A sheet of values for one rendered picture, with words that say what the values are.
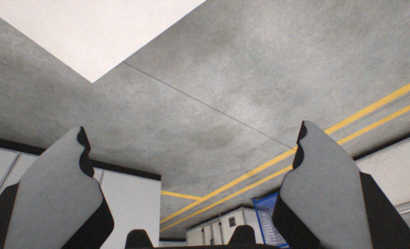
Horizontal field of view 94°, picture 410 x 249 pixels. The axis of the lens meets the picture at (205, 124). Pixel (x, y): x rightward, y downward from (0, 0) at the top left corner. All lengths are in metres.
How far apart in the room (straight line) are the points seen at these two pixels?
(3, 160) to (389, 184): 4.59
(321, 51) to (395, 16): 0.51
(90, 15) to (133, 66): 1.11
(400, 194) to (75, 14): 3.78
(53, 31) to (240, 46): 1.23
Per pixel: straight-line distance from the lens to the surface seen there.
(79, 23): 0.54
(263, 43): 1.61
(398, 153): 3.86
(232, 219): 4.97
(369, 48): 2.14
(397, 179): 3.79
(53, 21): 0.56
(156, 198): 2.83
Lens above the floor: 1.32
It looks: 40 degrees down
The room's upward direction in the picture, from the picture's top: 172 degrees clockwise
